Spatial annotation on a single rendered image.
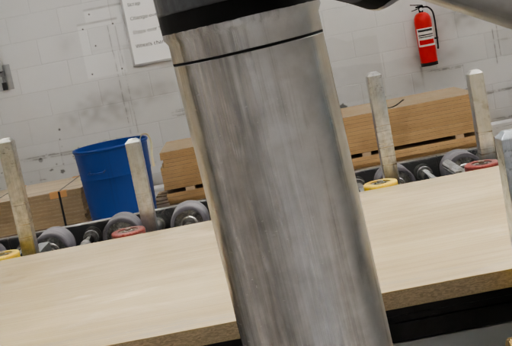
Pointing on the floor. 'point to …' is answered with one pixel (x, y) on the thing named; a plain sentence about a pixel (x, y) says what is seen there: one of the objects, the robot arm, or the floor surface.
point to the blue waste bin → (110, 177)
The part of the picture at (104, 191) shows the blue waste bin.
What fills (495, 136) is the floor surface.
